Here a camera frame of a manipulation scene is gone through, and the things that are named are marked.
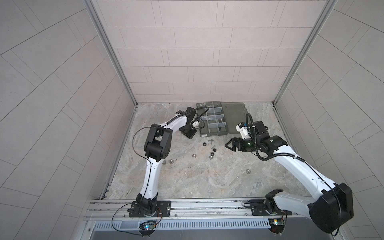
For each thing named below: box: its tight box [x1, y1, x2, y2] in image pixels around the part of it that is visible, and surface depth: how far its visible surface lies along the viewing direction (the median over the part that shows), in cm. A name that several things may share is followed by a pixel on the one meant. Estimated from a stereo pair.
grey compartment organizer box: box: [197, 101, 248, 138], surface depth 107 cm
